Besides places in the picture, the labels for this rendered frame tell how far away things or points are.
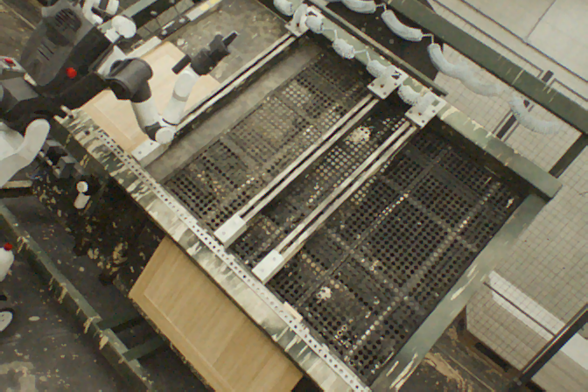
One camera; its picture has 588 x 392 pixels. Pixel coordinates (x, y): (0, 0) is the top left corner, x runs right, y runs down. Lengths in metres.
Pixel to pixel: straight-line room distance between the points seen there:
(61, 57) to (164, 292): 1.20
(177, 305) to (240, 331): 0.35
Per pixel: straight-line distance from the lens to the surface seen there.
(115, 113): 2.63
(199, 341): 2.57
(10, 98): 2.09
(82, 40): 2.02
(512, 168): 2.46
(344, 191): 2.28
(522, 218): 2.42
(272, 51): 2.69
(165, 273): 2.60
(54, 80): 2.06
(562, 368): 5.84
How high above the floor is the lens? 1.91
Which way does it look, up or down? 17 degrees down
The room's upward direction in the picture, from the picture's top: 35 degrees clockwise
